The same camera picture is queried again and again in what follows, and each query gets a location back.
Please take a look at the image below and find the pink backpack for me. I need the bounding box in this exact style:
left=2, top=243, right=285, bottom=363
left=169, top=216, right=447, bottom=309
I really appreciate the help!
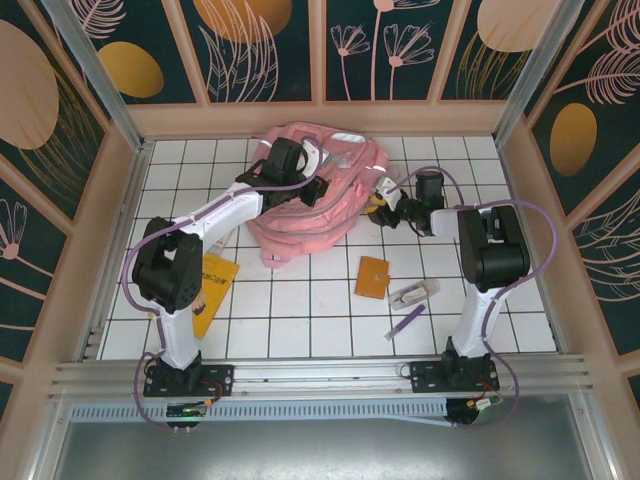
left=243, top=121, right=389, bottom=271

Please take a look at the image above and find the orange wallet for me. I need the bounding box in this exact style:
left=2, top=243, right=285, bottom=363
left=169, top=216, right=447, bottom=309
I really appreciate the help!
left=354, top=255, right=390, bottom=300

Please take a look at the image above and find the small clear plastic case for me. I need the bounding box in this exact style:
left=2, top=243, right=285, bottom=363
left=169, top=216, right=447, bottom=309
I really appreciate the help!
left=388, top=279, right=441, bottom=314

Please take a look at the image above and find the yellow book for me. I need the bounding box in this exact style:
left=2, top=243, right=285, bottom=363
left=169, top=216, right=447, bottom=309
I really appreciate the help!
left=192, top=249, right=241, bottom=340

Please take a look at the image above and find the purple pen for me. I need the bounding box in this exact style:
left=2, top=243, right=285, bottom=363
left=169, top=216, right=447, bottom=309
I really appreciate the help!
left=383, top=304, right=427, bottom=342

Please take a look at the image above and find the small circuit board with LED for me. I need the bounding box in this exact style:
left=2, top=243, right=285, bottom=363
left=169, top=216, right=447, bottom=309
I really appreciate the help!
left=447, top=394, right=504, bottom=429
left=164, top=399, right=209, bottom=431

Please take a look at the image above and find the grey metal sheet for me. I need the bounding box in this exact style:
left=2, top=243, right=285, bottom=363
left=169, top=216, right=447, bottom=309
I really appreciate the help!
left=29, top=394, right=616, bottom=480

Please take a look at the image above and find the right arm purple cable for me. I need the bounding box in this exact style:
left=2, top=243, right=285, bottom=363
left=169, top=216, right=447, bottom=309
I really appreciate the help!
left=384, top=168, right=559, bottom=431

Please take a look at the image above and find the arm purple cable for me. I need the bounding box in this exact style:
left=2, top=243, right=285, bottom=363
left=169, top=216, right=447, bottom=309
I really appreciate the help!
left=122, top=137, right=331, bottom=431
left=384, top=168, right=559, bottom=431

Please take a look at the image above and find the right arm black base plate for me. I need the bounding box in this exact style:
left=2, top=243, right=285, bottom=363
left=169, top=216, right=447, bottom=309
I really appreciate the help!
left=409, top=360, right=500, bottom=396

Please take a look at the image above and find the aluminium frame post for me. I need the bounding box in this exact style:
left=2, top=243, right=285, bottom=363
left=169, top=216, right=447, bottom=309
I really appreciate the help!
left=492, top=0, right=586, bottom=144
left=42, top=0, right=154, bottom=151

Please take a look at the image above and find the aluminium mounting rail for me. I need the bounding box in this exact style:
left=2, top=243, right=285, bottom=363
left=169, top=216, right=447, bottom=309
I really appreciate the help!
left=49, top=352, right=591, bottom=401

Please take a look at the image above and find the aluminium side rail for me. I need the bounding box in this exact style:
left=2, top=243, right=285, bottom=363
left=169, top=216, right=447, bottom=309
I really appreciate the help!
left=77, top=142, right=151, bottom=361

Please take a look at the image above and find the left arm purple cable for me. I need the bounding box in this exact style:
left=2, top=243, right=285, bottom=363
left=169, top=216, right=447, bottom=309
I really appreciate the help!
left=122, top=137, right=331, bottom=431

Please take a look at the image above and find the grey slotted cable duct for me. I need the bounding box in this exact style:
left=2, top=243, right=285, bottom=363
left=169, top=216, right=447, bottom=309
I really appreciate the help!
left=69, top=397, right=451, bottom=426

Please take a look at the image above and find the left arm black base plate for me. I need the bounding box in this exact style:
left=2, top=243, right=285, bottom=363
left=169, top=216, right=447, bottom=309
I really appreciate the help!
left=143, top=363, right=235, bottom=399

